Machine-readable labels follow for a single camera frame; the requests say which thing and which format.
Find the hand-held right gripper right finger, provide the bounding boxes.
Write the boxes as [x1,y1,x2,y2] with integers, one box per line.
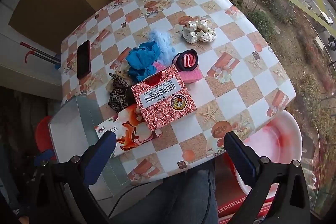
[223,131,318,224]

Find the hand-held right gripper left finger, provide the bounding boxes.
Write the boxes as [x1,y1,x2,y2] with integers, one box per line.
[31,131,117,224]

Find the white storage box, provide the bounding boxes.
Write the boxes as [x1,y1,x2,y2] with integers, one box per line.
[48,95,130,199]

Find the leopard print scrunchie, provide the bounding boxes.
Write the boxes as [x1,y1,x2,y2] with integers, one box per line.
[108,73,137,113]

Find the pink sponge block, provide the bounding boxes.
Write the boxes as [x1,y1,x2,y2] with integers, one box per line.
[178,67,202,85]

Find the small pink soft piece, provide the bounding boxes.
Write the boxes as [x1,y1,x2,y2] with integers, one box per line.
[152,61,166,73]

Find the light blue fluffy scrunchie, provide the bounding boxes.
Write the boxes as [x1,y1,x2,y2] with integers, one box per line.
[148,29,176,65]

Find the white polka dot scrunchie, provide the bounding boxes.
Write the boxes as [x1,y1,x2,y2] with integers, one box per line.
[182,17,217,44]

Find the white red plastic basin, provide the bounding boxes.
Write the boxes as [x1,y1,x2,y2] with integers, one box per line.
[226,110,302,195]

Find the floral tissue pack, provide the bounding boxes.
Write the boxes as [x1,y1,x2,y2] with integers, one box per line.
[94,105,163,159]

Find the red patterned carton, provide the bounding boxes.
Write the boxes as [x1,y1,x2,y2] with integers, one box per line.
[217,195,265,224]

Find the red plastic chair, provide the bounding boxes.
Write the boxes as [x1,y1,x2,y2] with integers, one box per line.
[35,115,57,161]

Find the checkered patterned tablecloth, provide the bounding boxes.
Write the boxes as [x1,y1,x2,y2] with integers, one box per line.
[60,0,297,185]

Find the person's legs in jeans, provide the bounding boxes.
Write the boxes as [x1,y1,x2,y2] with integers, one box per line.
[110,161,218,224]

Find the red patterned cardboard box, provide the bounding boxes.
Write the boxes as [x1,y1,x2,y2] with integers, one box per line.
[131,64,197,132]

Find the black phone with red case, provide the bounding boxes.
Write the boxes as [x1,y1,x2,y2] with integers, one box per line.
[77,40,91,80]

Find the white cabinet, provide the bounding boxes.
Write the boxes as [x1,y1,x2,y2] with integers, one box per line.
[0,4,62,98]

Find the brown cardboard board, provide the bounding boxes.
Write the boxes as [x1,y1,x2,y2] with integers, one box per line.
[8,0,126,54]

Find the black cable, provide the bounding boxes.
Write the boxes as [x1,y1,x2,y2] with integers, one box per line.
[108,182,168,216]

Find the red broom with metal handle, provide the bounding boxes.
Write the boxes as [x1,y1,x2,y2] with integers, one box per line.
[20,42,62,69]

